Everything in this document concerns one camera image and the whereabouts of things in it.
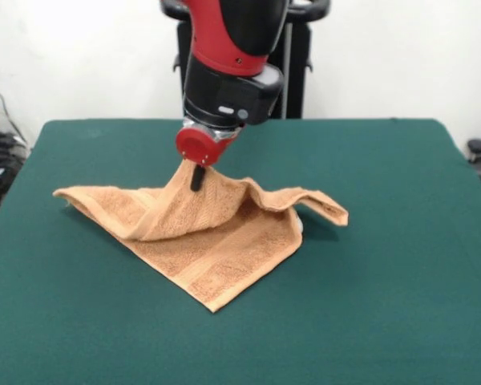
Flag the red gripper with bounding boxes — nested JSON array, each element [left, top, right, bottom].
[[175, 124, 238, 192]]

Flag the tan terry towel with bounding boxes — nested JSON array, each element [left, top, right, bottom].
[[52, 164, 350, 314]]

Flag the dark green table cloth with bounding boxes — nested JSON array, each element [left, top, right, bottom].
[[0, 118, 481, 385]]

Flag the black equipment pile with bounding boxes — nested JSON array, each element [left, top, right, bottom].
[[0, 106, 30, 212]]

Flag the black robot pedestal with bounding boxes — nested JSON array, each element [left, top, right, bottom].
[[160, 0, 332, 120]]

